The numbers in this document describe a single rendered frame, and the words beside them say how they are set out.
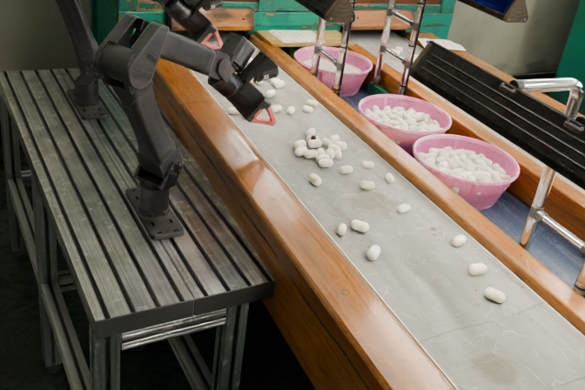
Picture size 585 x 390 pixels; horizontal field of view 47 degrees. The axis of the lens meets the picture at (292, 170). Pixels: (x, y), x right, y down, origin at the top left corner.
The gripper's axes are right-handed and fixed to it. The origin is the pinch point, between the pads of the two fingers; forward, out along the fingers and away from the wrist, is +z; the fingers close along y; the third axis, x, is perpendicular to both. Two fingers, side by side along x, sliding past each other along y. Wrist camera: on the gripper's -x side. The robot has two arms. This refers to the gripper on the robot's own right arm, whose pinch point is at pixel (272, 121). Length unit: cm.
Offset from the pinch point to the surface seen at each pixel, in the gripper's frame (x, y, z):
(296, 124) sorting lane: -2.8, 12.6, 15.2
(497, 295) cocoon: -7, -65, 17
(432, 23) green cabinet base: -68, 84, 83
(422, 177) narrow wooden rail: -14.5, -24.2, 25.2
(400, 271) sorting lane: 2, -52, 9
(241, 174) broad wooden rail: 12.2, -14.5, -6.6
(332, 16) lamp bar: -28.2, 6.0, -3.4
